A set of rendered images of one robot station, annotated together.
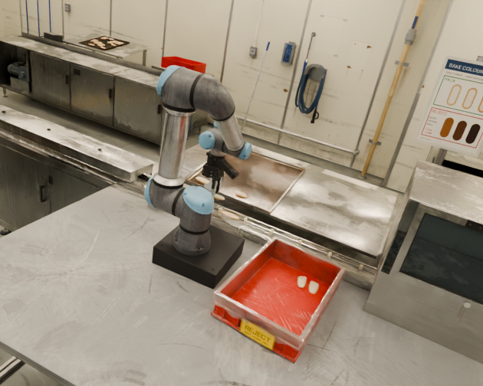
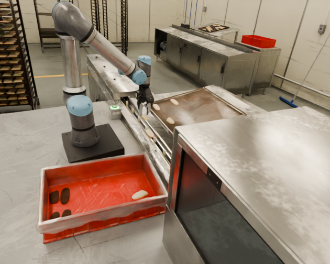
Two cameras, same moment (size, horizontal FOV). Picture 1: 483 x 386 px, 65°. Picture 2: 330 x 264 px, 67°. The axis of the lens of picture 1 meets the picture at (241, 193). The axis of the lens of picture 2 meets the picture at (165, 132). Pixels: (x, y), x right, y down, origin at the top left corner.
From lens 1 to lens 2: 1.15 m
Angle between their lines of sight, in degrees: 37
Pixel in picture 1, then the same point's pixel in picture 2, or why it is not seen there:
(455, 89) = not seen: outside the picture
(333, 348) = (88, 253)
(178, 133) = (64, 52)
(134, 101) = (209, 64)
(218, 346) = (21, 206)
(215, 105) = (66, 26)
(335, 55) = not seen: outside the picture
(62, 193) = not seen: hidden behind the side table
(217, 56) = (291, 34)
